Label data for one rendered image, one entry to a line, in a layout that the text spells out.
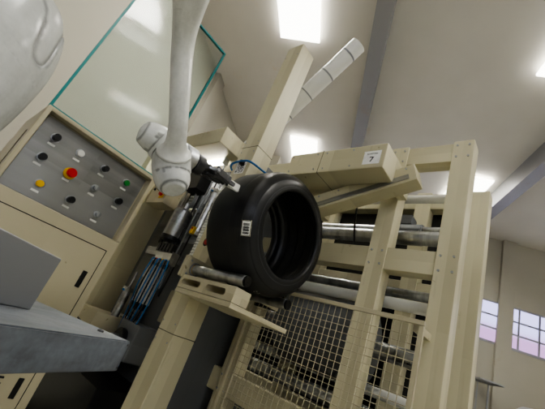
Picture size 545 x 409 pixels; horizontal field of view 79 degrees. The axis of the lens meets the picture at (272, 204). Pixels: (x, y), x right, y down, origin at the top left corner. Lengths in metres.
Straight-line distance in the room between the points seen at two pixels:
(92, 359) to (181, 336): 1.16
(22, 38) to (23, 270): 0.26
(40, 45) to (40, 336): 0.33
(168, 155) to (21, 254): 0.61
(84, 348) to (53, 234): 1.21
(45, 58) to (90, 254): 1.25
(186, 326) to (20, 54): 1.32
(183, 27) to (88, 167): 0.94
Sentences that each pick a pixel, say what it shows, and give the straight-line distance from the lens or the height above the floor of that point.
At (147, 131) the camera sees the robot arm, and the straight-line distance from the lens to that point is 1.12.
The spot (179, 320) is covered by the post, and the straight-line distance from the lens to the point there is 1.60.
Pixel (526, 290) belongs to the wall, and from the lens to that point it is 9.66.
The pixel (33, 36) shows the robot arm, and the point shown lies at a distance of 0.52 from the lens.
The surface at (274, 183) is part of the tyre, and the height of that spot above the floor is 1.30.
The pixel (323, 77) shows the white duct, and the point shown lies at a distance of 2.56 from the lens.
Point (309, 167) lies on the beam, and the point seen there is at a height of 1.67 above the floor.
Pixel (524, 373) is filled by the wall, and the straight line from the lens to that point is 9.25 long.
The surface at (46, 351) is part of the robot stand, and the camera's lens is 0.41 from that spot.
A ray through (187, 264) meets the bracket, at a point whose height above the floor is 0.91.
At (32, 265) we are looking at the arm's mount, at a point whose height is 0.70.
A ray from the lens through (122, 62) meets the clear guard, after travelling 1.90.
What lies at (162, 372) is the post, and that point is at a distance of 1.63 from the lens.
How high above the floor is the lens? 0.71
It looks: 22 degrees up
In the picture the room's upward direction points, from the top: 21 degrees clockwise
